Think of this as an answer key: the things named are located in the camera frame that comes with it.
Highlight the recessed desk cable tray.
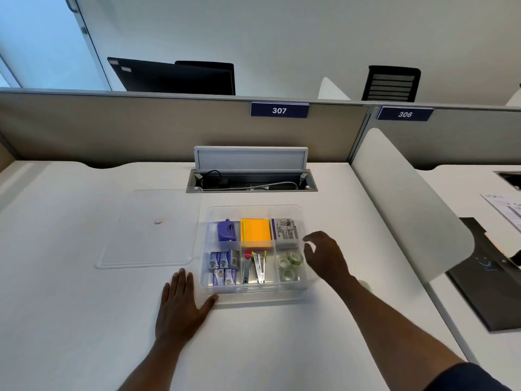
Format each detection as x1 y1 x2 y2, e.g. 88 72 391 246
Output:
186 169 318 194
493 171 521 191

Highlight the person's right hand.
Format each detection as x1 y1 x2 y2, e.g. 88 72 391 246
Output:
303 231 355 286

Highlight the person's right forearm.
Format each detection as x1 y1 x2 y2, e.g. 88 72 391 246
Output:
335 276 469 391

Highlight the blue number sign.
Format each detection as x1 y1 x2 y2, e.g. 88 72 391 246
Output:
250 102 310 119
376 106 434 122

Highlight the black folder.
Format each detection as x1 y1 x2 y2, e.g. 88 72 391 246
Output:
445 217 521 333

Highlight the black monitor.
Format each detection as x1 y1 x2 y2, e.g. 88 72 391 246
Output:
107 57 236 96

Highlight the person's left forearm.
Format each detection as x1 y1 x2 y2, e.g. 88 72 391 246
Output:
117 339 193 391

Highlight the grey cable tray flap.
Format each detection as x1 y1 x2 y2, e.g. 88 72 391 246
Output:
194 146 309 174

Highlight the white cable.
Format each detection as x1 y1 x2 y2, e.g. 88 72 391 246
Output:
238 181 300 190

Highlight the person's left hand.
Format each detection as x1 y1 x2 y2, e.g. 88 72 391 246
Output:
155 268 219 347

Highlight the clear plastic lid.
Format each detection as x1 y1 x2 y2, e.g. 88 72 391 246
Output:
96 189 203 269

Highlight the printed white paper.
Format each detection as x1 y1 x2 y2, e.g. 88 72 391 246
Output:
480 193 521 234

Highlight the white curved desk divider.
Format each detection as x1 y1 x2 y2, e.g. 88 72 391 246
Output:
350 128 475 284
317 77 351 102

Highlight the black slatted office chair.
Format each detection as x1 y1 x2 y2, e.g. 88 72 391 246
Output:
361 65 421 103

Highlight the orange sticky note pad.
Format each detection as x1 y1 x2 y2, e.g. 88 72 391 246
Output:
240 218 272 242

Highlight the clear plastic organizer box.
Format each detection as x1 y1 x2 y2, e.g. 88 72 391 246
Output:
198 204 319 304

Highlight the dark navy sleeve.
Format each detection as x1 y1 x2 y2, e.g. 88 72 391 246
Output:
423 362 514 391

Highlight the beige desk partition panel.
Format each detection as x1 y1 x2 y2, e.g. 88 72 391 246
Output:
0 88 370 171

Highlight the purple hole punch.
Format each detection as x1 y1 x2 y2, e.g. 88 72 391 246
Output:
217 218 237 242

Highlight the grey desk partition panel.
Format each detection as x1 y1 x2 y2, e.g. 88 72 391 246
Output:
351 102 521 171

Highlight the glass door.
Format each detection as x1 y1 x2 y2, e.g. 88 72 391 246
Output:
0 0 112 92

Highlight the silver stapler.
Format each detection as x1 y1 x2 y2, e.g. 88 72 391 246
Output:
252 251 267 284

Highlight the grey labelled box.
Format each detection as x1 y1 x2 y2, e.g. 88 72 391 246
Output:
271 217 304 241

